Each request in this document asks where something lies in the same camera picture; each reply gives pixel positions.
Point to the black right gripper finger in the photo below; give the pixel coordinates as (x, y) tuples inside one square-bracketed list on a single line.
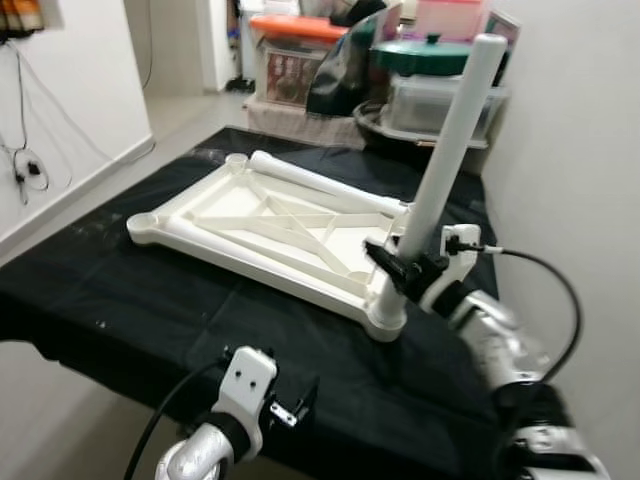
[(390, 268)]

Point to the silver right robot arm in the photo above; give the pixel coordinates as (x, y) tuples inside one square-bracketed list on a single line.
[(500, 340)]

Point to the dark metal wok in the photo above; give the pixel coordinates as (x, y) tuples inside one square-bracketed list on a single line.
[(375, 125)]

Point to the white plastic table top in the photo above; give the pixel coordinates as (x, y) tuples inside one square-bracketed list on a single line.
[(250, 205)]

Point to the clear plastic storage box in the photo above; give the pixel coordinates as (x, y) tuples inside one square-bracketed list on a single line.
[(420, 105)]

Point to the beige low platform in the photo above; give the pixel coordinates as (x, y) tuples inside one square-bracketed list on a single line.
[(290, 118)]

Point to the black tablecloth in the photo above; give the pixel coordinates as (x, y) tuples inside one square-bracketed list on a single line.
[(150, 290)]

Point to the green pot lid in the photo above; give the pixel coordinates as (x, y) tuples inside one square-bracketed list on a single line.
[(420, 58)]

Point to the clear storage box orange lid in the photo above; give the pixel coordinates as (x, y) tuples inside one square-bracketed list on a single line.
[(285, 70)]

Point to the upright broom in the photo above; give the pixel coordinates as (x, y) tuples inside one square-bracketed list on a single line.
[(243, 80)]

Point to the pink plastic container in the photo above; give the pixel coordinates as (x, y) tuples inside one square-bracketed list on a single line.
[(450, 18)]

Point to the black electronic devices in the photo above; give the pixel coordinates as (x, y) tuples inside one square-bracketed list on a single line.
[(20, 18)]

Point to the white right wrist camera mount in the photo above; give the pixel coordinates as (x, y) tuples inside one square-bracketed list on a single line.
[(462, 250)]

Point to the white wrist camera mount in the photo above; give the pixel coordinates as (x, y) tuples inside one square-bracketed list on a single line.
[(245, 380), (462, 250)]

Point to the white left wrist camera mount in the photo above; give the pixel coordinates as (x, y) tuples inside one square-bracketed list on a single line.
[(245, 380)]

